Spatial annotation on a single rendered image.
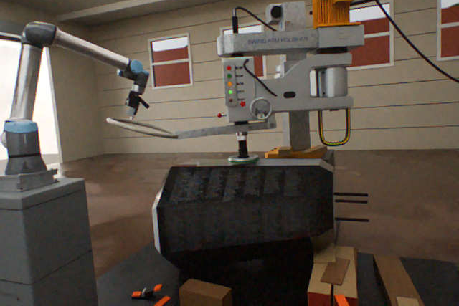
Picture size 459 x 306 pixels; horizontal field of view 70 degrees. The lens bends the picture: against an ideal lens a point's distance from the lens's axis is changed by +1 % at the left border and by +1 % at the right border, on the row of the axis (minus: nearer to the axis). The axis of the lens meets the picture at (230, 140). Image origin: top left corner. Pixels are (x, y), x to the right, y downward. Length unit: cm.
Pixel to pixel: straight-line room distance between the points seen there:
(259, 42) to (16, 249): 175
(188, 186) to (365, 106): 645
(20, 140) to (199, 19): 782
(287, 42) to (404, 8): 639
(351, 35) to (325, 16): 21
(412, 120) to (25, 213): 765
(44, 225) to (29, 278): 24
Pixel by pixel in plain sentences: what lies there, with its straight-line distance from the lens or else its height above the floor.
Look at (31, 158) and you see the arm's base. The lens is 200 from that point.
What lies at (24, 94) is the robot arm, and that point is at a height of 135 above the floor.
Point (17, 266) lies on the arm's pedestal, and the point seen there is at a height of 51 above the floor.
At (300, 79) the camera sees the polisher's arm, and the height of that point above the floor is 135.
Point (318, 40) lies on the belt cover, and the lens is 230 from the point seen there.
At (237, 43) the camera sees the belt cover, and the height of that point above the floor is 161.
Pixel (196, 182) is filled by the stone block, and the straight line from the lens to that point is 224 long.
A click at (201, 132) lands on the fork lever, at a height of 104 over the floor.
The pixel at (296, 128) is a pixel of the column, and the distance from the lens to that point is 290.
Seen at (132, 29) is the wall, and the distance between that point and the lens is 1050.
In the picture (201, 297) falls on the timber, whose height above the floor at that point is 11.
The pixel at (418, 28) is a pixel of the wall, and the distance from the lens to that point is 844.
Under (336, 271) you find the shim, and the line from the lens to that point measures 211.
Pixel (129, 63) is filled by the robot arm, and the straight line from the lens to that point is 228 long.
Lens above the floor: 120
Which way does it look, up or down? 6 degrees down
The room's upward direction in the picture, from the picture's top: 4 degrees counter-clockwise
